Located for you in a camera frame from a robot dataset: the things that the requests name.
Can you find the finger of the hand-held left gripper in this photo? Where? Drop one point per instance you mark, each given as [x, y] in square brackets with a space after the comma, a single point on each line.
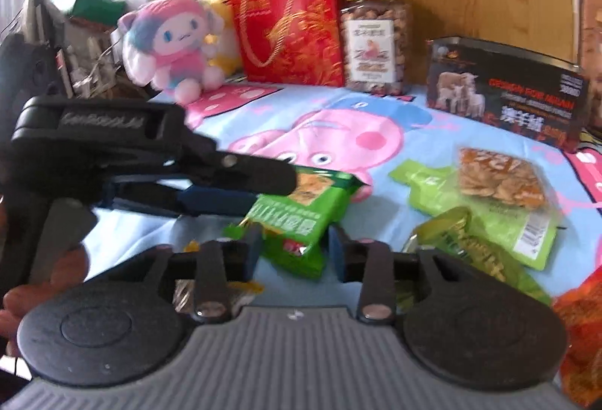
[263, 177]
[202, 199]

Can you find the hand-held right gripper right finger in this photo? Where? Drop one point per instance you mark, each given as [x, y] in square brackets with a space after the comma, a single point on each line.
[339, 247]

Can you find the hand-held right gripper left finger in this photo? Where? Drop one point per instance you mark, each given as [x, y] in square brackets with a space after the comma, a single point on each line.
[249, 250]

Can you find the green and gold snack packet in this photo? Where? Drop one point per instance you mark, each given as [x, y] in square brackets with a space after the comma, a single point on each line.
[475, 245]

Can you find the green snack pouch clear window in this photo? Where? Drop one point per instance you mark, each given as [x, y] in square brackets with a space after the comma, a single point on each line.
[498, 184]

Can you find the person's left hand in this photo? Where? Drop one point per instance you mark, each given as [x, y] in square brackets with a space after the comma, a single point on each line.
[70, 264]

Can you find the printed blanket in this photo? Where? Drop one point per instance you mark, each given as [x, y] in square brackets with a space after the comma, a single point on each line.
[263, 118]

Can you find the clear wrapped snack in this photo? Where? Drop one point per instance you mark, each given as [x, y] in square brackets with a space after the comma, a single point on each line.
[183, 297]

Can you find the pink plush toy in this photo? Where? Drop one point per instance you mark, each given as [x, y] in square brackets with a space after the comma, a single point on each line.
[174, 43]

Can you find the green cloth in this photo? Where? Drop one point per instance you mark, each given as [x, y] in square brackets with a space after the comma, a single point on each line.
[94, 3]

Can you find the red gift box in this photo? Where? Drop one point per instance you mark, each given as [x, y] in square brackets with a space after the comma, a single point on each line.
[291, 38]

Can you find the gold-lidded nut jar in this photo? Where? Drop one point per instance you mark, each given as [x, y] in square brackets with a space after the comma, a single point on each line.
[374, 47]

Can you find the dark box with sheep print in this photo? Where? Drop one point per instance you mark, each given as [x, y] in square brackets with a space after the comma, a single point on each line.
[517, 94]

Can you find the orange snack packet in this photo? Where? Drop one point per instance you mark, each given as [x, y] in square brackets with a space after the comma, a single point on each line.
[583, 325]

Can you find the brown cushion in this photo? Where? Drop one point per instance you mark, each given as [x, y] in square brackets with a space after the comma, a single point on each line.
[590, 0]

